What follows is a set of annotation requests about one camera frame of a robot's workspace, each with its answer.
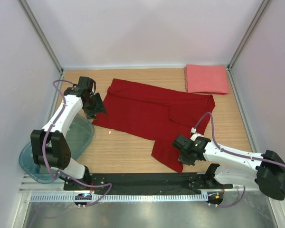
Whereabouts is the folded pink t shirt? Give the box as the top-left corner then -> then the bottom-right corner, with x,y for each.
184,64 -> 230,95

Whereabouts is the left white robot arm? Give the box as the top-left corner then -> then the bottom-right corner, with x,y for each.
30,76 -> 106,190

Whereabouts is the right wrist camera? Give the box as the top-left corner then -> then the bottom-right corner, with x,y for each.
190,127 -> 203,141

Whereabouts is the dark red t shirt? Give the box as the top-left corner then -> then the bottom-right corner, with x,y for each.
93,78 -> 215,173

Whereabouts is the slotted cable duct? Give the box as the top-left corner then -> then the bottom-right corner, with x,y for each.
30,192 -> 208,203

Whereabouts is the right aluminium frame rail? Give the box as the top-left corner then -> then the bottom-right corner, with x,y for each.
227,0 -> 272,71

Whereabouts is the teal plastic bin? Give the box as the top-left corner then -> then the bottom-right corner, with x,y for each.
19,114 -> 95,184

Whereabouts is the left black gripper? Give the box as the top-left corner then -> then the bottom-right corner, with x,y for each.
83,93 -> 106,120

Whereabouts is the aluminium frame rail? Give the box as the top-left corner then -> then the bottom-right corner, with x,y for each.
227,0 -> 272,71
17,0 -> 64,74

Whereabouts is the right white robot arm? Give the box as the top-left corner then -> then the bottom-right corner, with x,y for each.
172,133 -> 285,200

